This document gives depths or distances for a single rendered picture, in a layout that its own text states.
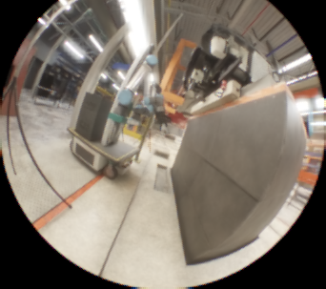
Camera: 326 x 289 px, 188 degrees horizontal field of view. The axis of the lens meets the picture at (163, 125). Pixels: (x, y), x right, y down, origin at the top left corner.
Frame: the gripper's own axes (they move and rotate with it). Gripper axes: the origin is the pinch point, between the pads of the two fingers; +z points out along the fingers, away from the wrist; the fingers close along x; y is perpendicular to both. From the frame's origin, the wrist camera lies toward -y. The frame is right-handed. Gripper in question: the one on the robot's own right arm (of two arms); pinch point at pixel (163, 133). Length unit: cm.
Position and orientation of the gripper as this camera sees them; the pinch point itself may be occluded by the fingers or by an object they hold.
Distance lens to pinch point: 94.7
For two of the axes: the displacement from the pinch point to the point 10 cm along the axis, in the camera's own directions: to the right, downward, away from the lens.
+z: 0.5, 9.9, 1.3
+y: -8.9, 1.1, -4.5
